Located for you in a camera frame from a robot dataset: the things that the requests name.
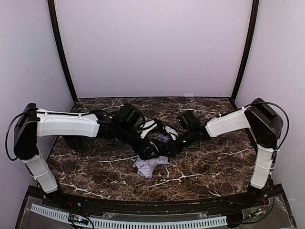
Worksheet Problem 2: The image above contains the lavender folding umbrella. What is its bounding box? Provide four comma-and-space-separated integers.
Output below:
133, 134, 169, 179

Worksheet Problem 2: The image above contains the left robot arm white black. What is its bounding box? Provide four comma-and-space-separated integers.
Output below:
9, 103, 160, 194

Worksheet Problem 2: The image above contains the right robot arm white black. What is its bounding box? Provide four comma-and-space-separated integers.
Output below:
157, 98, 287, 189

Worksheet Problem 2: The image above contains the black cup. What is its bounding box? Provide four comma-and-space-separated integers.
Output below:
63, 135, 82, 150

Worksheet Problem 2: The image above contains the grey slotted cable duct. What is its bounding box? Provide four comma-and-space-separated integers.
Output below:
30, 204, 227, 229

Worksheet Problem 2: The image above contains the black front table rail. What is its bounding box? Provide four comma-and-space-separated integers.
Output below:
26, 185, 284, 217

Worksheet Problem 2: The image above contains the right black corner post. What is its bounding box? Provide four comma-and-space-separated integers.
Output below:
230, 0, 260, 104

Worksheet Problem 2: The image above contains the black corner post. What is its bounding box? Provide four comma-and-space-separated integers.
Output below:
230, 0, 260, 104
47, 0, 78, 103

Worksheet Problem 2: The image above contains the left black corner post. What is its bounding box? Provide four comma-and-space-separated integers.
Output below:
47, 0, 78, 103

